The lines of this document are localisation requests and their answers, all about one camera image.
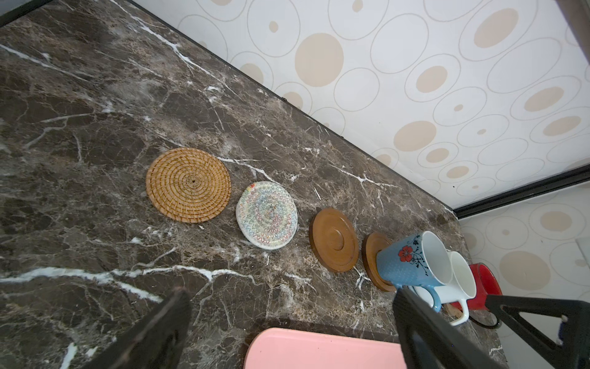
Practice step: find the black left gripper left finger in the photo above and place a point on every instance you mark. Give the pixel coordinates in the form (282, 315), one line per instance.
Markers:
(157, 341)

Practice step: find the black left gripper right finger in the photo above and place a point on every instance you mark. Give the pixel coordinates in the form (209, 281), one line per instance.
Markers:
(428, 341)

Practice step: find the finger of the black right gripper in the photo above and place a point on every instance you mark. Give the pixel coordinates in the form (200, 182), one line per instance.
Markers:
(557, 330)

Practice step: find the white mug back row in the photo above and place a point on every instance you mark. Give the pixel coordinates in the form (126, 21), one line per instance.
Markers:
(461, 288)

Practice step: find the blue floral mug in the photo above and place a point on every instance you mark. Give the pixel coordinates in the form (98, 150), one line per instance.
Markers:
(419, 260)

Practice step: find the red mug black handle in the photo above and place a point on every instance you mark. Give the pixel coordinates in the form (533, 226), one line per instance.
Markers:
(486, 284)

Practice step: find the brown wooden coaster far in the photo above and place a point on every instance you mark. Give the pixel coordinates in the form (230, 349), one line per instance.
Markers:
(372, 245)

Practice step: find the brown wooden coaster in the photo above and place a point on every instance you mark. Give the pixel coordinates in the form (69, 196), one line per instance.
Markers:
(372, 245)
(334, 241)

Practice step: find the brown wooden coaster near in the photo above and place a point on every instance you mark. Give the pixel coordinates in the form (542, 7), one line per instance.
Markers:
(334, 241)

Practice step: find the woven rattan round coaster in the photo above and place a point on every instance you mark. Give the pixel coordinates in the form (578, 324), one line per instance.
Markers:
(188, 185)

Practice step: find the white multicolour stitched coaster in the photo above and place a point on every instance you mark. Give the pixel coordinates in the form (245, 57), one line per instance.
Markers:
(267, 215)

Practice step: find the pink plastic tray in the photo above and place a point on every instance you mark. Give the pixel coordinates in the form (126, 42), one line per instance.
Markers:
(287, 348)

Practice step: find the black right corner post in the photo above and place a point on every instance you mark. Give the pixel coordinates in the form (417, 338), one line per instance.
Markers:
(546, 186)

